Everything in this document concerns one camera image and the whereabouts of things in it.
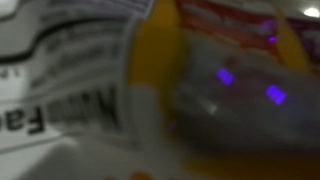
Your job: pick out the big orange snack packet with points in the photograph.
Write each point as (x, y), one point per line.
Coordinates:
(158, 90)

